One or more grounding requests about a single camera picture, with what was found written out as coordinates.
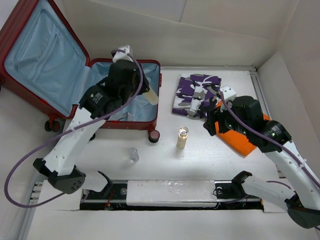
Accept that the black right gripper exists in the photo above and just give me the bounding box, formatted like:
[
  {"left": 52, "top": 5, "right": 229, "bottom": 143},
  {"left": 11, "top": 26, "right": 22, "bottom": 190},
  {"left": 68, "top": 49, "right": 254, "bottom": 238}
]
[{"left": 203, "top": 98, "right": 250, "bottom": 136}]

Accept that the orange garment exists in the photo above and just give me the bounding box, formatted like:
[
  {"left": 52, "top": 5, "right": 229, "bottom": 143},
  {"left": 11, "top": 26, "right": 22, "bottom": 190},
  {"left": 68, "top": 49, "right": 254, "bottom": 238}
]
[{"left": 215, "top": 100, "right": 257, "bottom": 157}]

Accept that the yellowish gold-cap bottle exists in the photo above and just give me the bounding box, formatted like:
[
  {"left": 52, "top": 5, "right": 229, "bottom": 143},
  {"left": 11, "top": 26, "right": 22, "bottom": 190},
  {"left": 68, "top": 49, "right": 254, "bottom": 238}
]
[{"left": 142, "top": 86, "right": 159, "bottom": 106}]

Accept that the cream lotion bottle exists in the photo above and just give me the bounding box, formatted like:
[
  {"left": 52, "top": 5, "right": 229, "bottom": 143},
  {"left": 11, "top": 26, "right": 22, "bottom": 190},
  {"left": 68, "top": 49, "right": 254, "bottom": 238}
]
[{"left": 176, "top": 126, "right": 189, "bottom": 149}]

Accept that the clear plastic bottle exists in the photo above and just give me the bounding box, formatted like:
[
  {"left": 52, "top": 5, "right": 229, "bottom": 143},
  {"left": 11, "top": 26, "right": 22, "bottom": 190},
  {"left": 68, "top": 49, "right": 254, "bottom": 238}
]
[{"left": 128, "top": 147, "right": 140, "bottom": 163}]

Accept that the red hard-shell suitcase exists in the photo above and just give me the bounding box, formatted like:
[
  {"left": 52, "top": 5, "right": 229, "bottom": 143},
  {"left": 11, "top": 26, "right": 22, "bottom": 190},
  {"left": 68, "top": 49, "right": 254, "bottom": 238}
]
[{"left": 0, "top": 0, "right": 162, "bottom": 143}]

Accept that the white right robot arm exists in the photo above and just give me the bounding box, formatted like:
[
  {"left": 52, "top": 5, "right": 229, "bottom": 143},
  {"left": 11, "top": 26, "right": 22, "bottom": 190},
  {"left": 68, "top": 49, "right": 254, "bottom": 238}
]
[{"left": 203, "top": 96, "right": 320, "bottom": 229}]

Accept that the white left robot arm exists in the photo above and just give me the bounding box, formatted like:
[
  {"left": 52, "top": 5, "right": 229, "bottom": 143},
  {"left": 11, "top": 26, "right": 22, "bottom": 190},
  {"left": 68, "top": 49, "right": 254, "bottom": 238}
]
[{"left": 33, "top": 59, "right": 145, "bottom": 199}]

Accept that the purple camouflage folded garment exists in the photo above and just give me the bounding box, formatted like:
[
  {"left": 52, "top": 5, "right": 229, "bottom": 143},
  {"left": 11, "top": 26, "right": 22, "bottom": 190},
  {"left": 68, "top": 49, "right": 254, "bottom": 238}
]
[{"left": 172, "top": 73, "right": 222, "bottom": 119}]

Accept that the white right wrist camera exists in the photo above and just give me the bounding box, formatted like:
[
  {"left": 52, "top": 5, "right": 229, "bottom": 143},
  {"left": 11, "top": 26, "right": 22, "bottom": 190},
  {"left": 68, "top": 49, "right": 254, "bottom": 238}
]
[{"left": 220, "top": 85, "right": 237, "bottom": 102}]

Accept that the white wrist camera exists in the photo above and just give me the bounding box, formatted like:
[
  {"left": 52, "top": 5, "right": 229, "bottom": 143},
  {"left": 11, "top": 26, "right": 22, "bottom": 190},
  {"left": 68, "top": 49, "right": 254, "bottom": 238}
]
[
  {"left": 220, "top": 85, "right": 237, "bottom": 102},
  {"left": 111, "top": 45, "right": 134, "bottom": 63}
]

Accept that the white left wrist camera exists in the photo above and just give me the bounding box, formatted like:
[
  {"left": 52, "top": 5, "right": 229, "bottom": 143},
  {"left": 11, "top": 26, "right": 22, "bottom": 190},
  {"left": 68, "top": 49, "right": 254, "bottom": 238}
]
[{"left": 111, "top": 45, "right": 134, "bottom": 63}]

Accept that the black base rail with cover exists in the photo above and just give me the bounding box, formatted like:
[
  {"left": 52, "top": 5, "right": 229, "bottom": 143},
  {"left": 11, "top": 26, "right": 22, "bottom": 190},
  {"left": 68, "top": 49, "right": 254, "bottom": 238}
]
[{"left": 79, "top": 179, "right": 264, "bottom": 211}]

